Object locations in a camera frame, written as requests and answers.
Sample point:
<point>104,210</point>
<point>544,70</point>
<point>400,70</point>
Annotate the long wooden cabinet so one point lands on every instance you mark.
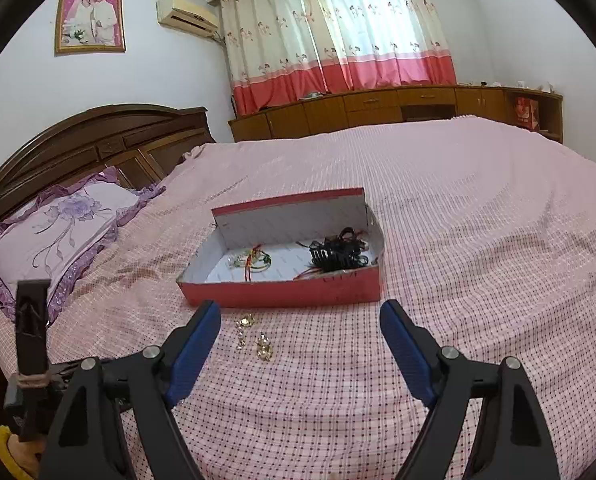
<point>328,112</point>

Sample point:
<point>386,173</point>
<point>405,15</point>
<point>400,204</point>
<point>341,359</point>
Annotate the dark wooden headboard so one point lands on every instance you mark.
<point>103,130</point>

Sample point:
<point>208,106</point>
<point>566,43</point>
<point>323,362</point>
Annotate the pearl drop earring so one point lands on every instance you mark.
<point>239,340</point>

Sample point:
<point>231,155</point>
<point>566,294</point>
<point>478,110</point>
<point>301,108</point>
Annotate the purple floral pillow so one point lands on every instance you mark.
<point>53,240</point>

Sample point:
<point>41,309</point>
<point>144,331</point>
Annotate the red cardboard box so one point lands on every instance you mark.
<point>278,292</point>

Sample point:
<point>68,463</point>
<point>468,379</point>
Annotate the red gift box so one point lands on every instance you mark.
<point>526,112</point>

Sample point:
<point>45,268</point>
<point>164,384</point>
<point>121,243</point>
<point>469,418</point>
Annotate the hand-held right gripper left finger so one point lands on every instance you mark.
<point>193,355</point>

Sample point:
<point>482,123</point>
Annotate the gold cluster earring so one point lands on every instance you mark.
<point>264,347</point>

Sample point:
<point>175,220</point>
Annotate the framed wall photo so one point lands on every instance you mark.
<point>90,17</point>

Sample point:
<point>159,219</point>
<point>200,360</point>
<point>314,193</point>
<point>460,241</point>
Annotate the yellow cloth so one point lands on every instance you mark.
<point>0,442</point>

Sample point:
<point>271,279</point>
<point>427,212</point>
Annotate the pink checkered bed sheet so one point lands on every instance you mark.
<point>477,260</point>

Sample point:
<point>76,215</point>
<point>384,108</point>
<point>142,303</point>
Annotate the wall air conditioner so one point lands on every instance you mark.
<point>185,15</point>

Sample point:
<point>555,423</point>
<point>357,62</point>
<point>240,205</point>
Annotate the black feather hair clip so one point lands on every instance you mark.
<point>335,257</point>

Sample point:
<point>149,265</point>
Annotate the cream and red curtain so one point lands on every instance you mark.
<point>338,35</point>

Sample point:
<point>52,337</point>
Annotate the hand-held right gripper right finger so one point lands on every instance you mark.
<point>405,355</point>

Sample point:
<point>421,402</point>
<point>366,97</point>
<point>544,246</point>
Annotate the gold flower earring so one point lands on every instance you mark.
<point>245,320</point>

